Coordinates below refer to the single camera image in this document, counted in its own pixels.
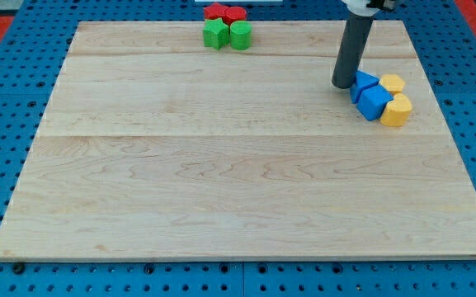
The yellow heart block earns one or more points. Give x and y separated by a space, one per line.
397 111

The light wooden board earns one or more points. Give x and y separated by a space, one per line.
154 148

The green cylinder block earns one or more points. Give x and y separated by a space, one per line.
240 35

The green star block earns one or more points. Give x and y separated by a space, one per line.
216 33

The red cylinder block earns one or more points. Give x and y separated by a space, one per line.
233 14

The red star block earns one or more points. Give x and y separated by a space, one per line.
214 11

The blue triangle block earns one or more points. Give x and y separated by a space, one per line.
362 82

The blue cube block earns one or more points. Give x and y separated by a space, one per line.
372 102

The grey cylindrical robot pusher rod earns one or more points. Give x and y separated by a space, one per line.
354 38

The yellow hexagon block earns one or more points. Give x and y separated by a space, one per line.
392 83

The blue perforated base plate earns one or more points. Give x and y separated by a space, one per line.
34 39

